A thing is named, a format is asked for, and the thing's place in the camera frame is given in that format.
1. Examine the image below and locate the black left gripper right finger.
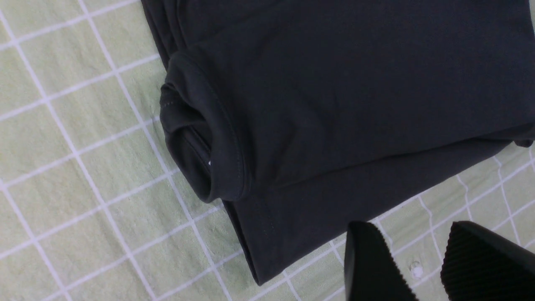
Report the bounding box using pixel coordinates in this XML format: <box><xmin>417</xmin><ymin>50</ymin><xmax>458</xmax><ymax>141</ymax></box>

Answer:
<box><xmin>440</xmin><ymin>221</ymin><xmax>535</xmax><ymax>301</ymax></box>

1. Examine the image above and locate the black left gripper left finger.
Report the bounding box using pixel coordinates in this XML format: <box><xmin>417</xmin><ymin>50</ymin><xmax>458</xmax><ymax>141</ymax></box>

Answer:
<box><xmin>344</xmin><ymin>221</ymin><xmax>417</xmax><ymax>301</ymax></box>

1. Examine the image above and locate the dark gray long-sleeve top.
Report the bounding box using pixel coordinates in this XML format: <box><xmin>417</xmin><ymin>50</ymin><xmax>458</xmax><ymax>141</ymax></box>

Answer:
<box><xmin>142</xmin><ymin>0</ymin><xmax>535</xmax><ymax>285</ymax></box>

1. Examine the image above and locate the green checkered table mat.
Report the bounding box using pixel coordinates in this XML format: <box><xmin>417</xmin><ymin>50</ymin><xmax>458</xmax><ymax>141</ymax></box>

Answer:
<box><xmin>0</xmin><ymin>0</ymin><xmax>535</xmax><ymax>301</ymax></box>

